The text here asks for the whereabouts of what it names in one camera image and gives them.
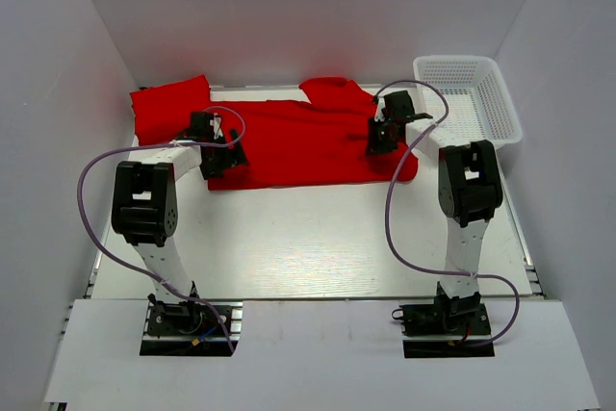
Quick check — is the folded red t shirt stack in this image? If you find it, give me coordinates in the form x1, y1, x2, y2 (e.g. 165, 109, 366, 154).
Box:
130, 75, 211, 145

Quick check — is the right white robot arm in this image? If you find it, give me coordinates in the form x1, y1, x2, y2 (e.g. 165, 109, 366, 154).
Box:
367, 90, 503, 333

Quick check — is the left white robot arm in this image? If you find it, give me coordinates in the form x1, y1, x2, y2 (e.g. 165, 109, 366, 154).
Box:
112, 112, 248, 333

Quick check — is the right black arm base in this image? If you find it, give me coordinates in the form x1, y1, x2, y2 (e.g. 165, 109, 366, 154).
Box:
392, 303, 495, 359

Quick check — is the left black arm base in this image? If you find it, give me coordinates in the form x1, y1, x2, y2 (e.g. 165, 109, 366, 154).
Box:
140, 297, 243, 358

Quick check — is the white plastic basket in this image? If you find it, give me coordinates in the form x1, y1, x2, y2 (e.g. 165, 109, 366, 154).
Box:
413, 55, 523, 148

